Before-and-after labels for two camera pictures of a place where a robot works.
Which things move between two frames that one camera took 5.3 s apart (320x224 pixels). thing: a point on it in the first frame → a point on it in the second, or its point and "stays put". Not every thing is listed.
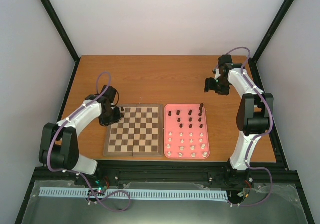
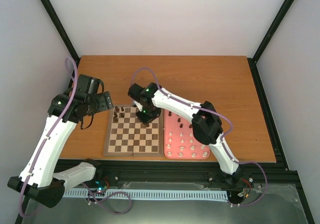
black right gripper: x=209 y=85 → x=148 y=121
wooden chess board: x=139 y=133 stays put
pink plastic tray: x=186 y=131 stays put
